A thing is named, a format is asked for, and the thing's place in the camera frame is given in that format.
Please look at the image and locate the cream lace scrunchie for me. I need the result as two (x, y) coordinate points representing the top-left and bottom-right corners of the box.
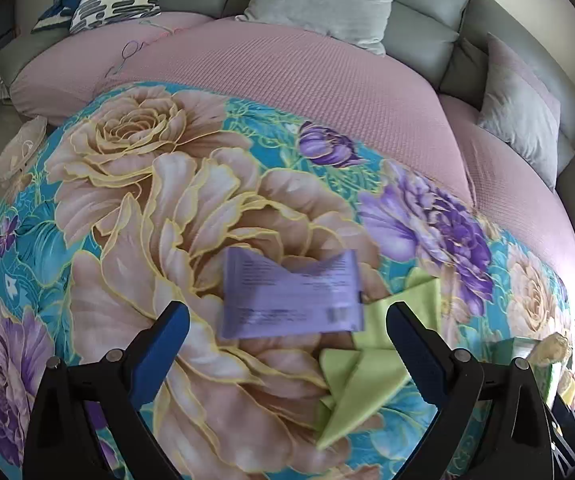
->
(527, 333), (573, 367)

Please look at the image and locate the green microfiber cloth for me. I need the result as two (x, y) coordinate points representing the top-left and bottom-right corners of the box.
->
(317, 268), (441, 450)

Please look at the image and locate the purple wet wipes pack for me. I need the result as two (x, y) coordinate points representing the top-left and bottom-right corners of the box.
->
(220, 247), (365, 339)

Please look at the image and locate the yellow sponge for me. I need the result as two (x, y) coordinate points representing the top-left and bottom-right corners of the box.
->
(557, 368), (575, 408)

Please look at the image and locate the teal white shallow box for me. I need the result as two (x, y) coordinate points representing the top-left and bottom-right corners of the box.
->
(488, 338), (563, 408)

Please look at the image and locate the white basket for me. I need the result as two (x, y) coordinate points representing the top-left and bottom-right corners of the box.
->
(0, 116), (48, 186)

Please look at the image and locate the grey pink cushion right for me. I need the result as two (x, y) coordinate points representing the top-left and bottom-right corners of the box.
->
(477, 34), (561, 188)

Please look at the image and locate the pink sofa seat cover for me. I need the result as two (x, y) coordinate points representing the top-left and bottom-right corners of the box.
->
(10, 12), (575, 306)

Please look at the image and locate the grey sofa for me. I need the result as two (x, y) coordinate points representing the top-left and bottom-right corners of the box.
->
(0, 0), (575, 230)

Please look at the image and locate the blue cushion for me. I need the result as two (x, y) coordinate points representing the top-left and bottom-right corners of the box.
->
(31, 0), (81, 34)

